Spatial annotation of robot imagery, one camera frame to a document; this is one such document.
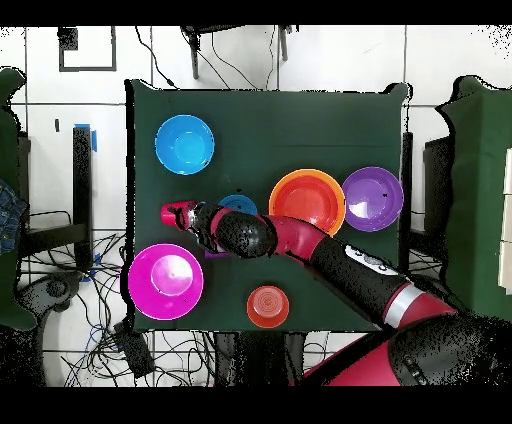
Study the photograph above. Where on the red cup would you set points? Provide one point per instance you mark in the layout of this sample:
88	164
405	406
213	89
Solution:
168	214

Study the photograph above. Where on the purple cup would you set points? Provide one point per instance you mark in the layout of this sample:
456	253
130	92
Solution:
214	254

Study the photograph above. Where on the small blue bowl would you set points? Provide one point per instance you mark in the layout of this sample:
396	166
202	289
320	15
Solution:
240	203

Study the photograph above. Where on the large blue bowl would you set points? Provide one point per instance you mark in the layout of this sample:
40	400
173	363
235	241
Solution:
184	144

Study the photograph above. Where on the large orange bowl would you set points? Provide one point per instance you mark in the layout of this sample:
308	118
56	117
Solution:
276	188

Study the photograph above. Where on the small red-orange bowl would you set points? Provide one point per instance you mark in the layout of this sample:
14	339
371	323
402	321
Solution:
268	306

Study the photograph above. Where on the wide red-orange bowl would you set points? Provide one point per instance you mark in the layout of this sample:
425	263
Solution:
308	196

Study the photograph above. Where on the wide purple bowl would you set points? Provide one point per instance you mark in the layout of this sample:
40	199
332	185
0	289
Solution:
372	200

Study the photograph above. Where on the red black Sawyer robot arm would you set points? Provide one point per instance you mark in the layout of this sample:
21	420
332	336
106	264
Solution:
352	276

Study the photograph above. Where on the large pink bowl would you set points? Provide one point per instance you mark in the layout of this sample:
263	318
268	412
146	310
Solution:
166	282

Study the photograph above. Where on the black metal stand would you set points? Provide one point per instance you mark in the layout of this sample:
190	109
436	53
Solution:
82	180

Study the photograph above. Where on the dark green table cloth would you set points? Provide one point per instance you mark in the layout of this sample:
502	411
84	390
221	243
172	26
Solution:
240	104

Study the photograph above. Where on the black power strip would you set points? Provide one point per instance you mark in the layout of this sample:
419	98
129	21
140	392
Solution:
136	354

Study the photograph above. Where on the green cloth side table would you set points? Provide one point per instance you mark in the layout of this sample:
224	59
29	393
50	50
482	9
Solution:
8	160
484	160

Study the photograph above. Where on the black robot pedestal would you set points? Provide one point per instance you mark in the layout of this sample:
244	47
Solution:
260	352

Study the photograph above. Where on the black camera tripod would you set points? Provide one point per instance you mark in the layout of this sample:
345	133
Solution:
194	60

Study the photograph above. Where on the grey square floor frame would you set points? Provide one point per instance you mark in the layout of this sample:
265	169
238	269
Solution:
88	69

